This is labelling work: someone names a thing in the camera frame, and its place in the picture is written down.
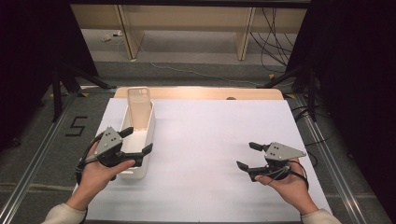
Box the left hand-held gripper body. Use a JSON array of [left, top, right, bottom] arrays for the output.
[[92, 125, 143, 168]]

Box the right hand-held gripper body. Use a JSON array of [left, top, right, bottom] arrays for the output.
[[263, 141, 308, 181]]

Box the white plastic storage box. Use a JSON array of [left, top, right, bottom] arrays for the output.
[[118, 99, 156, 180]]

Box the person's left hand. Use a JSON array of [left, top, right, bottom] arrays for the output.
[[65, 144, 136, 212]]

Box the person's right hand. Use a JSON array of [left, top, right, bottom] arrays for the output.
[[254, 160, 320, 216]]

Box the white table sheet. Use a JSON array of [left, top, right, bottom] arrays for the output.
[[71, 97, 332, 223]]

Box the black metal stand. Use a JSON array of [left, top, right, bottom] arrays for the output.
[[256, 63, 319, 123], [50, 63, 118, 123]]

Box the white power adapter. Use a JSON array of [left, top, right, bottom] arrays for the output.
[[100, 30, 124, 43]]

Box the black curtain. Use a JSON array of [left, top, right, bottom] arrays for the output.
[[285, 0, 396, 216], [0, 0, 100, 152]]

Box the light wooden desk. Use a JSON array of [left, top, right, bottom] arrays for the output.
[[70, 4, 308, 62]]

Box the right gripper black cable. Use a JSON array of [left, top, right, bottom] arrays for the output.
[[259, 160, 310, 191]]

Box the black floor cable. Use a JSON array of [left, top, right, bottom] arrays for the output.
[[291, 105, 337, 167]]

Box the metal floor rail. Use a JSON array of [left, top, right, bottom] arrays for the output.
[[0, 92, 79, 224], [293, 93, 372, 224]]

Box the white floor cable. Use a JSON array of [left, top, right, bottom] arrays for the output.
[[138, 43, 260, 87]]

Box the bundle of black cables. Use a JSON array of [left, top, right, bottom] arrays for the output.
[[249, 7, 295, 75]]

